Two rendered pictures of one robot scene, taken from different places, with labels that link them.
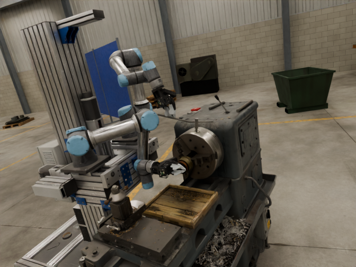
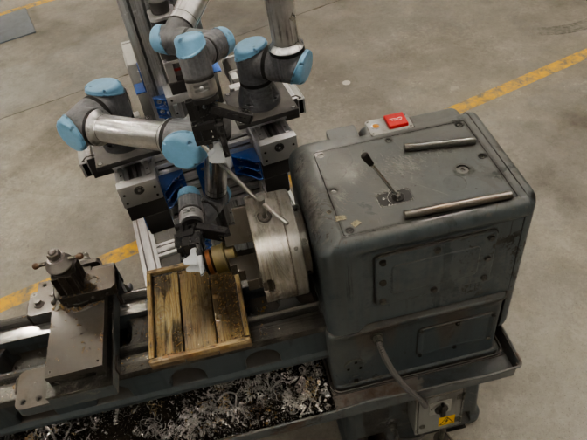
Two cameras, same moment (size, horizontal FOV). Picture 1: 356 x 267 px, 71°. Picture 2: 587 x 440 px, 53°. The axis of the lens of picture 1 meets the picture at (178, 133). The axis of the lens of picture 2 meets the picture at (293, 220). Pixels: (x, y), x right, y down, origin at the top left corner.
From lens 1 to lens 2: 1.45 m
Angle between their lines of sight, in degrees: 49
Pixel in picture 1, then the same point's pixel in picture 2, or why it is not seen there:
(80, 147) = (72, 140)
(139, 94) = (273, 30)
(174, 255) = (66, 392)
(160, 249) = (49, 376)
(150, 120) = (179, 153)
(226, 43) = not seen: outside the picture
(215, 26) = not seen: outside the picture
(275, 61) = not seen: outside the picture
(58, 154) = (135, 79)
